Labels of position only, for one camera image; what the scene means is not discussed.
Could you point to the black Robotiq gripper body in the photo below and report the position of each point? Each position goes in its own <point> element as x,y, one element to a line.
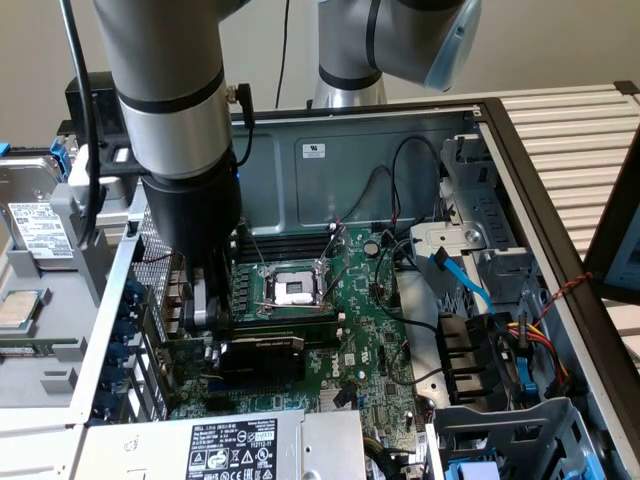
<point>195,210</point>

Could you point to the green GPU with black cooler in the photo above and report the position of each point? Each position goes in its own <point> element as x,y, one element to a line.
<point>260,365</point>

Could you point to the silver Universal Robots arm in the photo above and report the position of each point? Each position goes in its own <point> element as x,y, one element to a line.
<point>165,75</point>

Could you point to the silver network port block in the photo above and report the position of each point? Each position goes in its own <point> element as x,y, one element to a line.
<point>174,290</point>

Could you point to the silver USB port block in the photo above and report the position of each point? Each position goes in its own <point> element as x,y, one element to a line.
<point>172,320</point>

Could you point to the thin metal locking lever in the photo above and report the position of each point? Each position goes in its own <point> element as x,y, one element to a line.
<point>255,250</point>
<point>267,303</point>

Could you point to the blue slot retention clip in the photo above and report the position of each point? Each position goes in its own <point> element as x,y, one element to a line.
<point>110,380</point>
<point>122,331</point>
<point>132,290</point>
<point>105,401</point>
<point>117,351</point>

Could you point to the empty black RAM slot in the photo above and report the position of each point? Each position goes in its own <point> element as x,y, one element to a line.
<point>285,258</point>
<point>285,238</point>
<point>285,251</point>
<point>285,245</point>
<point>285,318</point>

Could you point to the silver CPU socket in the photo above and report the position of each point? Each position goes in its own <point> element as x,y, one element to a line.
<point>292,292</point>

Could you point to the short black expansion slot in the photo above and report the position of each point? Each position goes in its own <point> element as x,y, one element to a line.
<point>220,405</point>

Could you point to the grey parts rack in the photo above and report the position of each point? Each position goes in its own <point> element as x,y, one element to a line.
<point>65,310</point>

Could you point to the black box-shaped cooler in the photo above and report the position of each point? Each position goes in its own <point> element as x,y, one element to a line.
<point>102,100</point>

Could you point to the blue disk carrier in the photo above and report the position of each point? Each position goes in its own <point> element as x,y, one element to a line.
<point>59,155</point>

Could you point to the green Dell motherboard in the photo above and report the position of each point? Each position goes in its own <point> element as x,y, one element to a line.
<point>360,300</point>

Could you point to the silver power supply with label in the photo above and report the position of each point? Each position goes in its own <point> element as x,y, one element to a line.
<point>150,445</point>

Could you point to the open grey PC case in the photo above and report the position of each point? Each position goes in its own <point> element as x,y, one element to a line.
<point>350,175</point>

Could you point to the silver hard disk with label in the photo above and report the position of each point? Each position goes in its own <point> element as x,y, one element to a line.
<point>35,190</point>

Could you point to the green loose RAM stick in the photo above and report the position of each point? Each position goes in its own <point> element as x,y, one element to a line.
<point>40,346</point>

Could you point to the round coin battery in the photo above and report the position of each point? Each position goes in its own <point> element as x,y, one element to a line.
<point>371,247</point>

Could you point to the silver CPU chip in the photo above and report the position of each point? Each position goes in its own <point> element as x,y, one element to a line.
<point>15,310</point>

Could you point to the silver drive latch plate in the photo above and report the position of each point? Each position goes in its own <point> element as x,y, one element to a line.
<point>445,235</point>

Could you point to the grey metal drive cage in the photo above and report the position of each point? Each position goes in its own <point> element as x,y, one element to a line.
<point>495,210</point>

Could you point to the grey metal disk bay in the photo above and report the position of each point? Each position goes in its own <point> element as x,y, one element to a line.
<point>500,435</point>

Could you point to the dark framed monitor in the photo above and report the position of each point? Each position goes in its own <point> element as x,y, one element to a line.
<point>607,240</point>

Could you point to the black table corner cap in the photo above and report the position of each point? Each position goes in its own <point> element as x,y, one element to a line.
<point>627,90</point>

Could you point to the black intrusion switch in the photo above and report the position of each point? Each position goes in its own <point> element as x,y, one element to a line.
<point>132,227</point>

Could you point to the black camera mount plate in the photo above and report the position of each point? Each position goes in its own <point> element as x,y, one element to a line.
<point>110,150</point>

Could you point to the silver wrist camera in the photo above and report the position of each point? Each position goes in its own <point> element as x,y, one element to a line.
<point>80,175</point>

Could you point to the metal socket cover frame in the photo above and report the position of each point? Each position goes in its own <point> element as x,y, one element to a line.
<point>346,245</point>

